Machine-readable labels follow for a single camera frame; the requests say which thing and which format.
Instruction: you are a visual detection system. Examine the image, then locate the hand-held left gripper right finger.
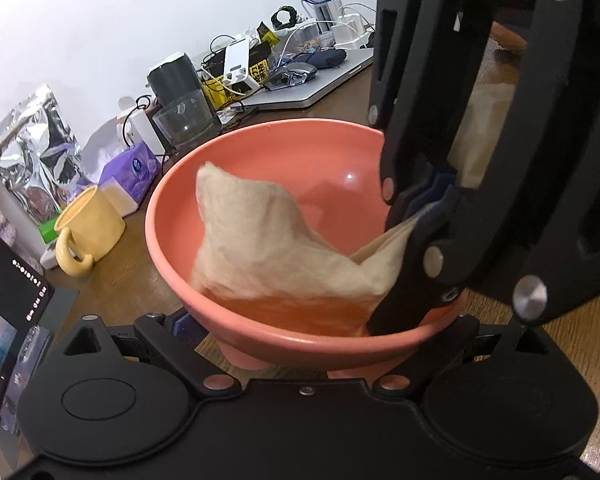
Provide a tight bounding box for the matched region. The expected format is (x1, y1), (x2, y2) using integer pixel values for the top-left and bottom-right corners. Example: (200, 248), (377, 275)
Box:
(375, 312), (556, 401)

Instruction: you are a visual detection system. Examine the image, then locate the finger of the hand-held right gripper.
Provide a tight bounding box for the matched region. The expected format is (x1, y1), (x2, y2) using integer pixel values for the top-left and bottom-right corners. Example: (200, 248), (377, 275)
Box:
(367, 0), (464, 207)
(367, 0), (600, 336)

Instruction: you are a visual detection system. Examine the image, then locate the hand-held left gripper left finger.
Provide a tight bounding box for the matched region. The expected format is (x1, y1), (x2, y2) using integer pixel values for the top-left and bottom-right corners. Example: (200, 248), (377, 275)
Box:
(62, 310), (246, 401)

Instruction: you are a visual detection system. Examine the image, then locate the pink footed bowl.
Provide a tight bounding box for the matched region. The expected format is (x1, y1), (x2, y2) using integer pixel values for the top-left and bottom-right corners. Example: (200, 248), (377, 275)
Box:
(144, 117), (468, 378)

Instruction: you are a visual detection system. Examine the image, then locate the beige cloth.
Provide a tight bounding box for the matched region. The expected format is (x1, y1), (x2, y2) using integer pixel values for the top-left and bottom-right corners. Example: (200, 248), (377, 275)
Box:
(189, 82), (523, 311)

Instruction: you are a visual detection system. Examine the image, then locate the yellow mug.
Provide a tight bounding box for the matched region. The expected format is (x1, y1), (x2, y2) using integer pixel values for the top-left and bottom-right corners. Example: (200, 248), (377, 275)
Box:
(54, 185), (127, 276)

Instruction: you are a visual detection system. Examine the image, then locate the silver laptop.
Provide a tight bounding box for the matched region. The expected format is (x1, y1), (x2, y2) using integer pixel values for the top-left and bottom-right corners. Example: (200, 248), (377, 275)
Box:
(237, 47), (376, 111)

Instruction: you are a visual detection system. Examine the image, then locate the navy folded umbrella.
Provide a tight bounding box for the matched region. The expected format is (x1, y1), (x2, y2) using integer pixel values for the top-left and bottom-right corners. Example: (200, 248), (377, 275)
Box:
(307, 47), (348, 69)

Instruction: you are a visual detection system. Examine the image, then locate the white power adapter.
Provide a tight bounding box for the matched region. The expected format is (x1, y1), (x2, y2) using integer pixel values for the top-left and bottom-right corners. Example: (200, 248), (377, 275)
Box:
(332, 12), (376, 49)

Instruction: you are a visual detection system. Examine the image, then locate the purple tissue pack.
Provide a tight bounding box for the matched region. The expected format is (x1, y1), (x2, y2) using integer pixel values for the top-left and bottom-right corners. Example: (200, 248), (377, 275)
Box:
(82, 119), (163, 218)

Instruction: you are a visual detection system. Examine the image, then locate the green packet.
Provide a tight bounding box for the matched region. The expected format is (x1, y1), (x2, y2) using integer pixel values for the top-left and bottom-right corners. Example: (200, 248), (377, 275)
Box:
(39, 214), (62, 242)

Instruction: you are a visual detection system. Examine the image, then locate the grey computer mouse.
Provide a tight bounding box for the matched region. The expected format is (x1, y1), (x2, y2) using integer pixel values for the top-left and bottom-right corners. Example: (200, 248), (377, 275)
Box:
(269, 62), (319, 92)

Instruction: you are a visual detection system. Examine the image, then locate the black tablet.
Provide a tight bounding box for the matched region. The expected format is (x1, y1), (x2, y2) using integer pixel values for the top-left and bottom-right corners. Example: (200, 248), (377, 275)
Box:
(0, 220), (56, 441)

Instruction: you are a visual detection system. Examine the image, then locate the clear plastic box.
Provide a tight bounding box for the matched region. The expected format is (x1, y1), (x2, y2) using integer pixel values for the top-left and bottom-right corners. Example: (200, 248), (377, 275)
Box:
(280, 27), (337, 57)

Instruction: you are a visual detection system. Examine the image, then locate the clear water bottle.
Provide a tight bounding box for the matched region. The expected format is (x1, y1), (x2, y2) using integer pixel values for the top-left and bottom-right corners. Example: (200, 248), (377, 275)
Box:
(302, 0), (342, 36)

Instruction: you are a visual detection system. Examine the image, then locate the clear drinking glass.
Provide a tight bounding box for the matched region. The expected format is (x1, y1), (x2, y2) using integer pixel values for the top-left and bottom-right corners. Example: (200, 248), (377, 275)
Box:
(152, 89), (221, 148)

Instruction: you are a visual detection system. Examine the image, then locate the yellow black box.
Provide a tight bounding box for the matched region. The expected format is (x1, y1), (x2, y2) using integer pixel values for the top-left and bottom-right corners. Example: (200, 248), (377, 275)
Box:
(200, 42), (273, 108)

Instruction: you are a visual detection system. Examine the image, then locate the black wristband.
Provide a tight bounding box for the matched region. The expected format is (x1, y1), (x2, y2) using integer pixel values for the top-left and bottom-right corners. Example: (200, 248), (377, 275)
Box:
(272, 6), (299, 30)

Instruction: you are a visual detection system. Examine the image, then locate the white charging hub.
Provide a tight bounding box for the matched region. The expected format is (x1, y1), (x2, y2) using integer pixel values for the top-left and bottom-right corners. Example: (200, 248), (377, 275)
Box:
(224, 40), (254, 82)

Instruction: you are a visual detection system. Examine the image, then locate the silver foil bag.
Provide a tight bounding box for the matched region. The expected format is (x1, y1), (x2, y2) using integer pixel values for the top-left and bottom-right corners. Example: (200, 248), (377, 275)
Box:
(0, 85), (88, 223)

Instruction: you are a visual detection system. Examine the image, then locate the black cylinder speaker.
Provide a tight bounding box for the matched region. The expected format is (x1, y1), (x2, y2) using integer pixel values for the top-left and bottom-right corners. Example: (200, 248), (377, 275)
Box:
(146, 52), (203, 111)

